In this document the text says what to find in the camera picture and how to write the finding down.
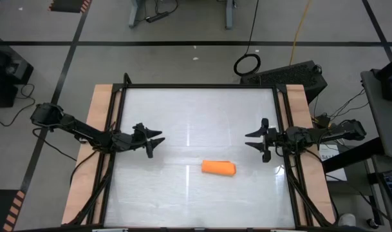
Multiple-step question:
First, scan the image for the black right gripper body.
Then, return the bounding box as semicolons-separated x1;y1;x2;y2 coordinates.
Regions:
261;118;290;163

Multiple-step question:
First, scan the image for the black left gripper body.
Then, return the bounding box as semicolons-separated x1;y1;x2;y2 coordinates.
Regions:
123;122;154;159

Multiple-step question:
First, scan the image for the orange towel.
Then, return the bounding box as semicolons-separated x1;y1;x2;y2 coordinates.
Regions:
201;159;238;177

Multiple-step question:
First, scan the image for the wooden side board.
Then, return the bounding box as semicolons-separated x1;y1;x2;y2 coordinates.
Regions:
61;84;122;226
277;84;337;226

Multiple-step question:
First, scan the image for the small black controller box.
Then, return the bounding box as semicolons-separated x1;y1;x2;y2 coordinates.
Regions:
313;114;331;129

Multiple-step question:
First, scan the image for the black perforated computer case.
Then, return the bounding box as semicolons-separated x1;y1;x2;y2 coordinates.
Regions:
239;60;328;104

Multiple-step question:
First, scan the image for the white paper sheet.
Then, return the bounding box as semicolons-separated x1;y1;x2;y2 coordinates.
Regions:
318;144;348;182

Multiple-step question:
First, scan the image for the black table support bar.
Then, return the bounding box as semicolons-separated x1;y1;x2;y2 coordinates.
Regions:
322;137;386;174

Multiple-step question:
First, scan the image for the grey side table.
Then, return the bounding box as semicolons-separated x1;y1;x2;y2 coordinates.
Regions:
360;69;392;159

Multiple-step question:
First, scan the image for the black power strip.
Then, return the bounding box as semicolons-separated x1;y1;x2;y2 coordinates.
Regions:
145;11;170;23

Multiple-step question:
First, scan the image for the grey desk leg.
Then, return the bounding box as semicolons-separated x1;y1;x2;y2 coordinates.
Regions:
224;0;237;30
128;0;144;29

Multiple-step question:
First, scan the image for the black monitor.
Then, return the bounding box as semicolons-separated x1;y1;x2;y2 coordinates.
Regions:
375;54;392;104

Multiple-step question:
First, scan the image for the black equipment cart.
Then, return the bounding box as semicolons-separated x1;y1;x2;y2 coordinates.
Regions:
0;30;35;109

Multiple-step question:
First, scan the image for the black table frame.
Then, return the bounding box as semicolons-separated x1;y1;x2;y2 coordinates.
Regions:
66;72;340;232

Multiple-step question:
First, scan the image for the black coiled hanging cable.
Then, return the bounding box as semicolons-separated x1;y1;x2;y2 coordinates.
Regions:
233;0;261;77

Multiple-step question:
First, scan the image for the yellow hanging cable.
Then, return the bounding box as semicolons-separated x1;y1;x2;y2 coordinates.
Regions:
288;0;313;66

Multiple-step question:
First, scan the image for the black floor cable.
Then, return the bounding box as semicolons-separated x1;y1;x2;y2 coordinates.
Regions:
0;82;36;128

